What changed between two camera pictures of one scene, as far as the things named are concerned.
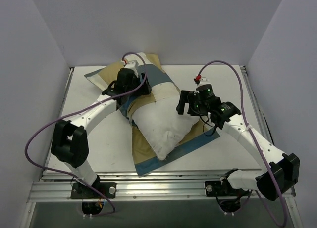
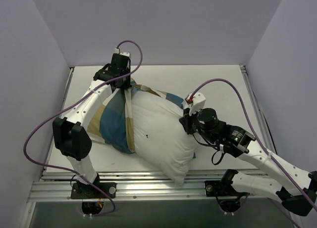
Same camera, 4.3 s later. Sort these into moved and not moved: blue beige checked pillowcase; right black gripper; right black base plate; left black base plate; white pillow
Moved: white pillow; blue beige checked pillowcase; right black gripper
Not moved: right black base plate; left black base plate
